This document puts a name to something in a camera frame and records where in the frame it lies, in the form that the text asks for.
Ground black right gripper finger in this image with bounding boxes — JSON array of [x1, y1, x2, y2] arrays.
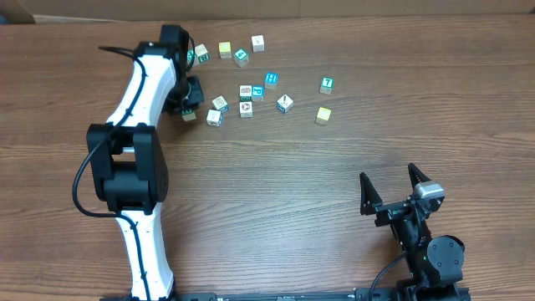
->
[[408, 163, 431, 188], [359, 172, 383, 208]]

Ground green R wooden block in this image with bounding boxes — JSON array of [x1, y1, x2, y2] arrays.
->
[[181, 109, 196, 122]]

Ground white 7 wooden block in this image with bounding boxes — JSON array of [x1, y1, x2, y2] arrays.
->
[[206, 110, 222, 127]]

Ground yellow I wooden block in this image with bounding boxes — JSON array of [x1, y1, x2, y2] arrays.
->
[[316, 107, 332, 125]]

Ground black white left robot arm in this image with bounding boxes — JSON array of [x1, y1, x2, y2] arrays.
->
[[72, 24, 204, 300]]

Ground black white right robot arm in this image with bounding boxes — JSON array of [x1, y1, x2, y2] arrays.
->
[[359, 163, 471, 300]]

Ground green J wooden block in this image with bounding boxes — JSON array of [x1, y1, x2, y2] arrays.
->
[[186, 49, 199, 67]]

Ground wooden block green 2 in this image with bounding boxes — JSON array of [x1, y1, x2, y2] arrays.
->
[[195, 44, 210, 64]]

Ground wooden block brain picture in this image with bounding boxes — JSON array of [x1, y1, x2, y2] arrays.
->
[[239, 85, 252, 102]]

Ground white block round picture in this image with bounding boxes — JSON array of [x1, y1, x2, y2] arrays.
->
[[239, 101, 253, 118]]

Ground yellow top wooden block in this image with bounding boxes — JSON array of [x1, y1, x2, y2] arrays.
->
[[218, 42, 232, 59]]

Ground green A wooden block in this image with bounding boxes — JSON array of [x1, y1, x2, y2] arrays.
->
[[233, 48, 249, 67]]

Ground blue P wooden block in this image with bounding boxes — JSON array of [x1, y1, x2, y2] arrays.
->
[[252, 85, 265, 101]]

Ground blue H wooden block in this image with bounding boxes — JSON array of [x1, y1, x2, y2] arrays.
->
[[264, 73, 278, 89]]

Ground plain white wooden block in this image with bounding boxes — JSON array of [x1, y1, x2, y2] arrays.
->
[[252, 35, 265, 52]]

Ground white block blue side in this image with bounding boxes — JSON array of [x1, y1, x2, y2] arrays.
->
[[277, 94, 294, 114]]

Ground green 7 wooden block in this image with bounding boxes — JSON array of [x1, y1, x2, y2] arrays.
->
[[319, 77, 334, 94]]

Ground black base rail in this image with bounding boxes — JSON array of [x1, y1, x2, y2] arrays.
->
[[100, 288, 471, 301]]

